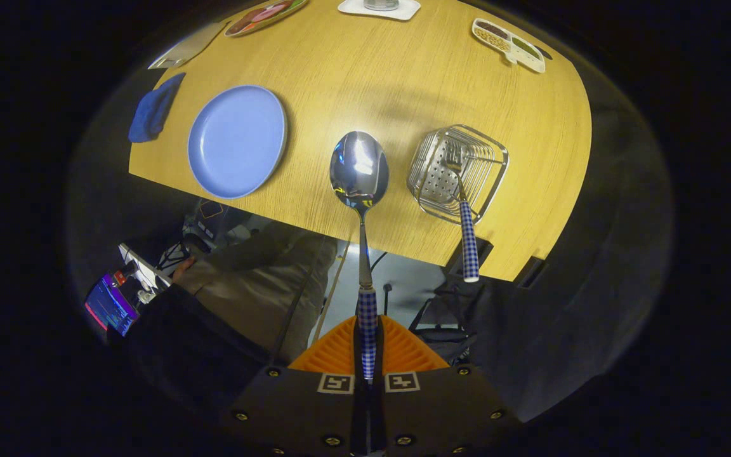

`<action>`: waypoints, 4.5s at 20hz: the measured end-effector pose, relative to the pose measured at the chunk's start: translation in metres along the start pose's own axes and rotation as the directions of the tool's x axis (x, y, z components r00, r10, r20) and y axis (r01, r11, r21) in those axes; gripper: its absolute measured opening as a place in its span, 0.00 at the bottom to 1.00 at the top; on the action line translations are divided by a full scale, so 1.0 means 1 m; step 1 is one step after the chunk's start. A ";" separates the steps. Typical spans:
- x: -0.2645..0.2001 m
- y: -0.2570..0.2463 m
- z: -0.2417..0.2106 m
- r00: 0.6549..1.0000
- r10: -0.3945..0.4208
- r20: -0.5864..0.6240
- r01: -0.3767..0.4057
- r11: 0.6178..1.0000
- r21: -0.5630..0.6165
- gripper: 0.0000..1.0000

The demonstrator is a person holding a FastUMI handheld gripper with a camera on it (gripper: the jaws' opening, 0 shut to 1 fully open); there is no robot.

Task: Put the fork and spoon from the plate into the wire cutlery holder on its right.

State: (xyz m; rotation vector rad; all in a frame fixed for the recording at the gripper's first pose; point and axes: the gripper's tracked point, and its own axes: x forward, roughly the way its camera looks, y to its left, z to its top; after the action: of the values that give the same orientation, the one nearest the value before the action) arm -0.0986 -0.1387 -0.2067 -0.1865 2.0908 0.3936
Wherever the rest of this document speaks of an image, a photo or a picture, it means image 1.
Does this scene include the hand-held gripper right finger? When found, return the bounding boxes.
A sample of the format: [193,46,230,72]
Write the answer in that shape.
[374,315,522,457]

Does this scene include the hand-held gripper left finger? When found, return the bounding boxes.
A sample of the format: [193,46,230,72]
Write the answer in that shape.
[229,315,361,457]

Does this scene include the fork with checkered handle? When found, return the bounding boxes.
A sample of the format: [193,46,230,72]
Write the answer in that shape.
[443,141,480,283]

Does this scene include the spoon with checkered handle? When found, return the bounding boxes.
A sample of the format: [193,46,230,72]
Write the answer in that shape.
[329,130,390,381]

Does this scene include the person's khaki trousers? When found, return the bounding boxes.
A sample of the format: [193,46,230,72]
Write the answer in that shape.
[191,222,341,366]

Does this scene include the person's dark top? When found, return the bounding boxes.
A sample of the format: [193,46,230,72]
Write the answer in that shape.
[128,282,271,394]

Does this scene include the open laptop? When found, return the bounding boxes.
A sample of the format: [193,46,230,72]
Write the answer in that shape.
[84,244,173,337]

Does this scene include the blue round plate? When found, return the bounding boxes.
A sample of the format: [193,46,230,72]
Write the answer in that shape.
[187,85,289,200]

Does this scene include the folded blue towel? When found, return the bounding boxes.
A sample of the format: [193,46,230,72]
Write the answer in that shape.
[128,72,187,143]

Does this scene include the white divided snack tray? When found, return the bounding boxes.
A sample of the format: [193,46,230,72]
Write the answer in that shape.
[471,18,546,74]

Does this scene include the white toaster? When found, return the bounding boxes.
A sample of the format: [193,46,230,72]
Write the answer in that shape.
[148,19,230,69]

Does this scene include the oval plate of food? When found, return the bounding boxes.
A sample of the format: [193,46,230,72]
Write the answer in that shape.
[225,0,309,37]

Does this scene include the brown meat piece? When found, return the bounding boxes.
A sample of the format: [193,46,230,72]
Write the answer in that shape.
[229,10,265,34]

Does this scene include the white square coaster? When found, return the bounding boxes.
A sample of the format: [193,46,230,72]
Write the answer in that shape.
[338,0,421,21]

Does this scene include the black table bracket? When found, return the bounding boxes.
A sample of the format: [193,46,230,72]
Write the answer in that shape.
[445,238,494,280]
[518,256,547,289]

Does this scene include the black floor cables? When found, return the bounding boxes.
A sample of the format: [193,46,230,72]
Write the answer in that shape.
[156,241,192,270]

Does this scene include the metal wire rack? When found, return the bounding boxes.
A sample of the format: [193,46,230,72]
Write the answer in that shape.
[407,124,510,225]

